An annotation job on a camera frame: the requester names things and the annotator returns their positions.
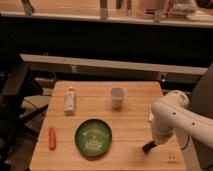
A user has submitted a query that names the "white plastic cup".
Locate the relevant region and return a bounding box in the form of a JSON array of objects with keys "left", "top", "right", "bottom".
[{"left": 110, "top": 87, "right": 125, "bottom": 109}]

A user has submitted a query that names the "black eraser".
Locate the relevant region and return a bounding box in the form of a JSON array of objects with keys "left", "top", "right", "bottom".
[{"left": 142, "top": 141, "right": 155, "bottom": 154}]

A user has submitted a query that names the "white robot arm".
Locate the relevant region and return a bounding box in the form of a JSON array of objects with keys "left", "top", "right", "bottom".
[{"left": 150, "top": 90, "right": 213, "bottom": 148}]

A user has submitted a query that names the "orange carrot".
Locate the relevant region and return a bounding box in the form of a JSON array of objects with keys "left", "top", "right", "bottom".
[{"left": 49, "top": 127, "right": 56, "bottom": 150}]

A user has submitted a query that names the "green round plate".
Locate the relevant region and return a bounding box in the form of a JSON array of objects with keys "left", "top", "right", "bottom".
[{"left": 75, "top": 119, "right": 112, "bottom": 157}]

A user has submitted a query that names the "black cable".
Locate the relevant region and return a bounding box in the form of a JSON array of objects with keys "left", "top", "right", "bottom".
[{"left": 179, "top": 135, "right": 191, "bottom": 151}]

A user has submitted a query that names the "white tube bottle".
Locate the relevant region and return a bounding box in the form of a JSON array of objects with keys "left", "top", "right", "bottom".
[{"left": 64, "top": 87, "right": 75, "bottom": 116}]

